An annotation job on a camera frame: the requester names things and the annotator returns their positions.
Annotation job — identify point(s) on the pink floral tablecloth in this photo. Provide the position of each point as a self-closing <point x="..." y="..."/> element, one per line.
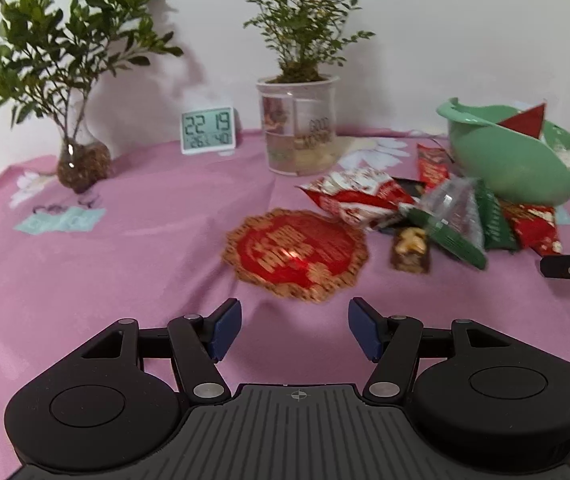
<point x="140" y="270"/>

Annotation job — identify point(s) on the brown nut bar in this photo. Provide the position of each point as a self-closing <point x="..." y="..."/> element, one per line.
<point x="411" y="250"/>

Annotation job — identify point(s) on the potted plant in clear cup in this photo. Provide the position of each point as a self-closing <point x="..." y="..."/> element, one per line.
<point x="297" y="130"/>

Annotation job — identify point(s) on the leafy plant in glass vase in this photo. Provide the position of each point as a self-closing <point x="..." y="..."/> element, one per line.
<point x="75" y="110"/>

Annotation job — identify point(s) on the red brown snack bar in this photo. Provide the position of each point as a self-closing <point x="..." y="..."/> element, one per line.
<point x="535" y="227"/>

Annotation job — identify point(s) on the dark red card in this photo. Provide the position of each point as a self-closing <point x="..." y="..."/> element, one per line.
<point x="527" y="122"/>

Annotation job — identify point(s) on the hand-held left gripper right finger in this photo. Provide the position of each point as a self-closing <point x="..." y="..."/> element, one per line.
<point x="365" y="327"/>

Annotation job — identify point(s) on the green plastic bowl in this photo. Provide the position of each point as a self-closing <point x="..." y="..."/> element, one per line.
<point x="510" y="170"/>

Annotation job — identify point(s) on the white digital clock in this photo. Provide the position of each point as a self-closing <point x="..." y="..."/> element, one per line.
<point x="208" y="131"/>

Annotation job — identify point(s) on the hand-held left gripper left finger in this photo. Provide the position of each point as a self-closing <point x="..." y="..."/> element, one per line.
<point x="225" y="325"/>

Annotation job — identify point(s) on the round red gold packet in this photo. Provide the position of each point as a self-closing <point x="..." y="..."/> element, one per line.
<point x="295" y="255"/>

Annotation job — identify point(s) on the red white snack packet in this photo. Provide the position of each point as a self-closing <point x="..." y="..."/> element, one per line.
<point x="360" y="195"/>

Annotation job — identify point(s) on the clear green snack packet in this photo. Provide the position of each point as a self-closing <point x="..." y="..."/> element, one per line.
<point x="455" y="220"/>

